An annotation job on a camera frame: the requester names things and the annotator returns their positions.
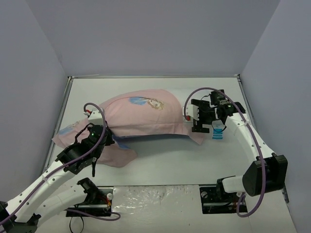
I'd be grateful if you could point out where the white pillow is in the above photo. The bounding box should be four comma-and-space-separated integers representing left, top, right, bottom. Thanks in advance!
167, 88, 224, 139

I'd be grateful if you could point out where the pink and blue Frozen pillowcase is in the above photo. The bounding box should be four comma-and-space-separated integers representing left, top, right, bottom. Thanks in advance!
52, 88, 206, 168

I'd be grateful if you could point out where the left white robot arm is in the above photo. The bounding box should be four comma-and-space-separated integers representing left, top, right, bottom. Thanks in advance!
0, 123, 114, 233

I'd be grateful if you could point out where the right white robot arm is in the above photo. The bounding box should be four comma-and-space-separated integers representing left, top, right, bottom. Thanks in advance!
183, 88, 288, 200

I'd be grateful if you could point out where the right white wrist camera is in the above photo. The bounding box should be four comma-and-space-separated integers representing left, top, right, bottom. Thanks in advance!
182, 104, 194, 122

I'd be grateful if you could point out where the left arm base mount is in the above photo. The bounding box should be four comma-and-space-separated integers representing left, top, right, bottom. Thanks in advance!
68, 186, 113, 217

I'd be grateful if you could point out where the black cable loop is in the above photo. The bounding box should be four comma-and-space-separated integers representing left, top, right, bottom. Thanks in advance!
68, 216, 86, 233

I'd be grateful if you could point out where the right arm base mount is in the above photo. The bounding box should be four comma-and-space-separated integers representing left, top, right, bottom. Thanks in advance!
199, 184, 239, 215

